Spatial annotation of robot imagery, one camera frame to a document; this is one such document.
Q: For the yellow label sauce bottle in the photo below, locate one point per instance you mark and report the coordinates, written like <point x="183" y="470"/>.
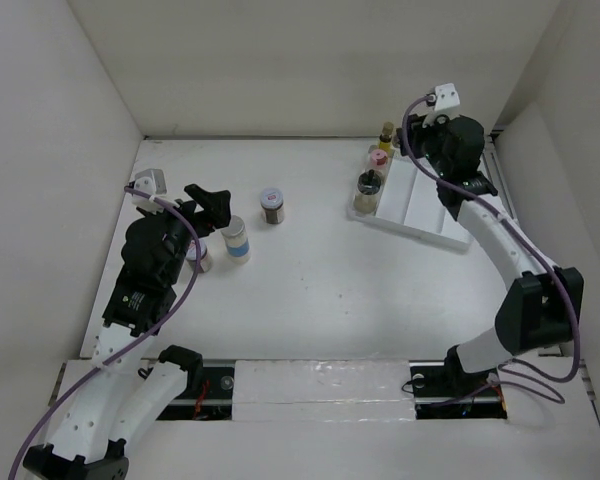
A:
<point x="385" y="137"/>

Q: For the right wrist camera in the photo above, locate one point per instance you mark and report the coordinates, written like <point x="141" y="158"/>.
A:
<point x="444" y="102"/>

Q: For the silver lid jar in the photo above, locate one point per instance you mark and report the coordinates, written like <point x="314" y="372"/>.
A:
<point x="199" y="256"/>

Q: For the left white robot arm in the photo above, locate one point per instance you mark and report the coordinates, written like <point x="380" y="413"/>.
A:
<point x="107" y="415"/>

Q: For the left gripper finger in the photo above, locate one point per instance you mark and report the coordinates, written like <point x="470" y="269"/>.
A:
<point x="204" y="223"/>
<point x="215" y="206"/>

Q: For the blue label white bottle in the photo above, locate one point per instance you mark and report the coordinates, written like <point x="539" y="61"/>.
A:
<point x="236" y="240"/>

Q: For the white divided tray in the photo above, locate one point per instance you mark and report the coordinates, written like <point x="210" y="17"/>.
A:
<point x="409" y="206"/>

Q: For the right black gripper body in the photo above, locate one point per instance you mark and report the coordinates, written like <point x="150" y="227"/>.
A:
<point x="426" y="136"/>

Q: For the white lid spice jar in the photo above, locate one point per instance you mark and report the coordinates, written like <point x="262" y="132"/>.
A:
<point x="272" y="204"/>

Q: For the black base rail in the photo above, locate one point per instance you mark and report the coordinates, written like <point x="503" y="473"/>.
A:
<point x="340" y="391"/>

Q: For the pink lid spice jar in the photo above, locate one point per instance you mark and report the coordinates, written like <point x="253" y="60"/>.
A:
<point x="378" y="161"/>

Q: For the black grinder cap jar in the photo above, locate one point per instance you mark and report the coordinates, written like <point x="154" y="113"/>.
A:
<point x="366" y="199"/>

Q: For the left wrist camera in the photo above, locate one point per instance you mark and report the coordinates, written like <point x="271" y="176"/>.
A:
<point x="145" y="186"/>

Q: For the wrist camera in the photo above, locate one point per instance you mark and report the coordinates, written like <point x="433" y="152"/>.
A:
<point x="444" y="102"/>
<point x="145" y="186"/>

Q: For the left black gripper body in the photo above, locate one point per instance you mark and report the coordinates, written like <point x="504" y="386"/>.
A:
<point x="181" y="236"/>

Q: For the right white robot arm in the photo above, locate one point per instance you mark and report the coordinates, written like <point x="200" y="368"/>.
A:
<point x="543" y="301"/>

